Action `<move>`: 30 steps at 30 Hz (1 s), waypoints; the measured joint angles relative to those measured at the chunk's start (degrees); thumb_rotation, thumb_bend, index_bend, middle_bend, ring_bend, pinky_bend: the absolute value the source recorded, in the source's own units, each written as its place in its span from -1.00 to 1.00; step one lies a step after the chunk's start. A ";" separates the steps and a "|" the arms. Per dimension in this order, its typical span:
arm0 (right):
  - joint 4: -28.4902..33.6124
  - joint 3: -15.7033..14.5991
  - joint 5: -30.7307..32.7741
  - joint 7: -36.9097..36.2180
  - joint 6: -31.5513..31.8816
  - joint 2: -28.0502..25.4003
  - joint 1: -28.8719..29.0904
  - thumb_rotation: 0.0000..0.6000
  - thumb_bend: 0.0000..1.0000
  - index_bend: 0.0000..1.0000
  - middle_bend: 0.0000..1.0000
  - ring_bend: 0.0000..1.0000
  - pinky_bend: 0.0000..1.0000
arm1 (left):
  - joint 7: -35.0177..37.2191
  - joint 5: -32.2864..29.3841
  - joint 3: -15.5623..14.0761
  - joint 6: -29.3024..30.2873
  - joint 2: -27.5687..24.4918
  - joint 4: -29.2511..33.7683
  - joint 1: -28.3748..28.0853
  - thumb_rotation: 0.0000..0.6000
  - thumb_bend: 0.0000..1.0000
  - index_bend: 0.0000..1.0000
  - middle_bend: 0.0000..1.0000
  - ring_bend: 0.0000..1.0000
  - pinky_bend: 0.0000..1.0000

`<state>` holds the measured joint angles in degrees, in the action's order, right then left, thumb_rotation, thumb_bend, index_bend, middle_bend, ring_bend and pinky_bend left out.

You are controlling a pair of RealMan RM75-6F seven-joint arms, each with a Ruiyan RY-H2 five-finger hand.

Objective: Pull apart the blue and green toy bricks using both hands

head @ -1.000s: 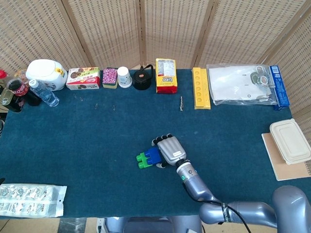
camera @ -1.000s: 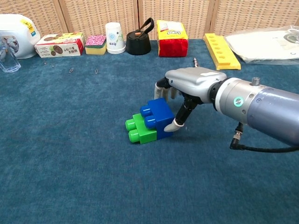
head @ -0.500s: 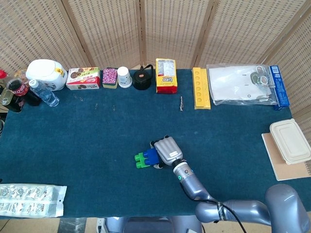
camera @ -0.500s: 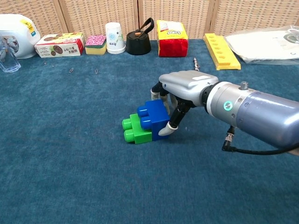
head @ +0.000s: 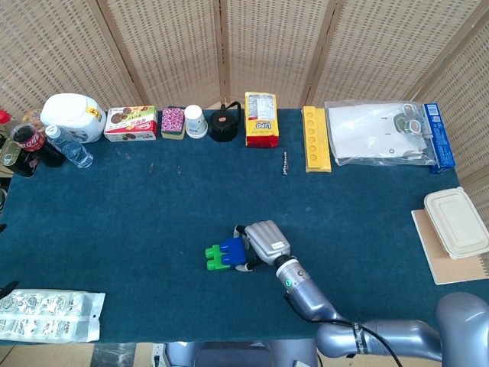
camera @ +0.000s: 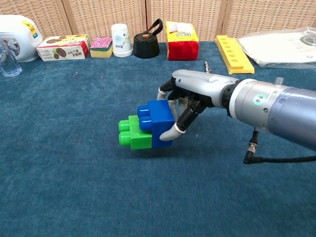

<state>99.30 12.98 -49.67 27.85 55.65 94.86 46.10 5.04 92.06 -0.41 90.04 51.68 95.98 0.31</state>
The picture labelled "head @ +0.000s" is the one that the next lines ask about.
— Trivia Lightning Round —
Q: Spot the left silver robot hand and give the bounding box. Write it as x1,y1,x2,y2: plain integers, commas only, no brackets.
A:
0,223,20,300

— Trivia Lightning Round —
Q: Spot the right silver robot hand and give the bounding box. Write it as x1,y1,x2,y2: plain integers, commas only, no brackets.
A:
233,220,293,273

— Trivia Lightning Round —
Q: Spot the blue toy brick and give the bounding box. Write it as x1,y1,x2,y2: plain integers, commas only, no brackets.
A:
219,236,248,267

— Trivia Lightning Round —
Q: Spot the green toy brick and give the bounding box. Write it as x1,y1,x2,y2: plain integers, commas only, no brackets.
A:
205,244,232,272

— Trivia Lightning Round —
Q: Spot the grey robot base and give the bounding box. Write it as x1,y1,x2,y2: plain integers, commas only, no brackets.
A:
152,339,320,367

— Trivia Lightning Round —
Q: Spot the white printed packaging bag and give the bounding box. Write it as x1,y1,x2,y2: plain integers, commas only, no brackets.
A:
0,289,106,343

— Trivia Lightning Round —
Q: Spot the yellow wooden hole board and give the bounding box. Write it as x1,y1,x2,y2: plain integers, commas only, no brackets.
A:
301,106,332,174

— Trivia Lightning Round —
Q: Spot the blue felt table cloth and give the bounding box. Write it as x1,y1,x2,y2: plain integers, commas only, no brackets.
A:
0,108,489,344

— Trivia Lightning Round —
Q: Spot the yellow snack bag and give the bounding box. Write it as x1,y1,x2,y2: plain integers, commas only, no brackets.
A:
244,91,280,149

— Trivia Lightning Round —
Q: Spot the black kettle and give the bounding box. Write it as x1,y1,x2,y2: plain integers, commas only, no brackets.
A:
208,101,242,144

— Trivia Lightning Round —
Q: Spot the dark sauce bottle gold label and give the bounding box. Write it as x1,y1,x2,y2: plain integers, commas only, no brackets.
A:
0,132,39,179

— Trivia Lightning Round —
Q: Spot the white paper cup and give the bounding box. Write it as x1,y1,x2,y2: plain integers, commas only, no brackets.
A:
184,104,209,139

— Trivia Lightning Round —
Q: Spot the clear plastic bag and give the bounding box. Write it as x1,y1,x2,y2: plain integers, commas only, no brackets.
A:
324,99,439,167

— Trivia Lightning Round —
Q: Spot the cola bottle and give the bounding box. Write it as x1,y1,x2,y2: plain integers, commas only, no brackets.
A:
11,124,66,168

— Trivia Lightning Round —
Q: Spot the purple patterned sponge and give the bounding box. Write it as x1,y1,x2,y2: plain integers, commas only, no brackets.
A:
160,106,186,140

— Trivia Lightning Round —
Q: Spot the clear water bottle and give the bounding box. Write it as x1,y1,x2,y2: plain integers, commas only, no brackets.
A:
44,125,94,169

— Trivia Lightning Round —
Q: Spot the brown spiral notebook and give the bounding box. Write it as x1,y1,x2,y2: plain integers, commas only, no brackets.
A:
411,208,489,286

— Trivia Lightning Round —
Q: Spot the red capped bottle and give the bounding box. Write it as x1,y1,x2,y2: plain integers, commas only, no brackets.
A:
0,109,22,135

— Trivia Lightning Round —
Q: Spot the red white cookie box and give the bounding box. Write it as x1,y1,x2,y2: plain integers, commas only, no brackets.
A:
103,106,158,143

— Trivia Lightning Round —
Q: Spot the white plastic jug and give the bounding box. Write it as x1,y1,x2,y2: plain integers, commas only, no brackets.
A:
40,93,107,145

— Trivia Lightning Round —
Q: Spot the beige lidded food container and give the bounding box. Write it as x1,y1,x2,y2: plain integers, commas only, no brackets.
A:
423,187,489,261

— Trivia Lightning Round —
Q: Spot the woven folding screen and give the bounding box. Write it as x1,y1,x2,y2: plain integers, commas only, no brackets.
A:
0,0,489,238

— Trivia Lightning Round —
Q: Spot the blue cardboard box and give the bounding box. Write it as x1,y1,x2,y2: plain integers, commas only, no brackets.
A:
423,102,457,175

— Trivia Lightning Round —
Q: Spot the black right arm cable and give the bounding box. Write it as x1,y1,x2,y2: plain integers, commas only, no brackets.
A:
283,292,404,367

